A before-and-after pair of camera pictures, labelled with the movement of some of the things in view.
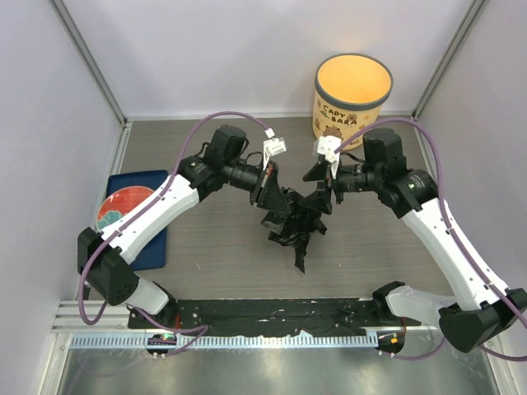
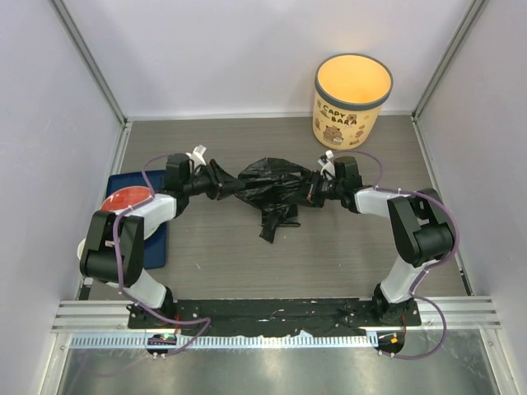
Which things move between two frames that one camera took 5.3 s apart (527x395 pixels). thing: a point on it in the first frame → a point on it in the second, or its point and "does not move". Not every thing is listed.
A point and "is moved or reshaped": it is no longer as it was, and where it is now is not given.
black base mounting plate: [291, 316] does not move
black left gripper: [268, 193] → [221, 183]
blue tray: [155, 257] does not move
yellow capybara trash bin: [348, 95] does not move
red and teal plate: [119, 202] does not move
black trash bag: [296, 229] is moved or reshaped
